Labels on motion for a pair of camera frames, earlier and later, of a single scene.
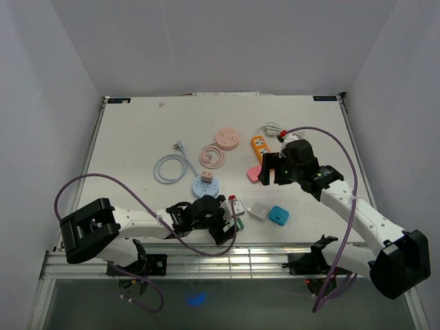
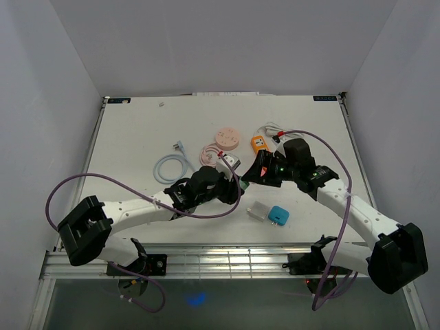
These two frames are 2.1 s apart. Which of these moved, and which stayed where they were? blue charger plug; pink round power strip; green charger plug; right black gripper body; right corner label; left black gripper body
Moved: green charger plug; left black gripper body
Stayed: blue charger plug; right black gripper body; pink round power strip; right corner label
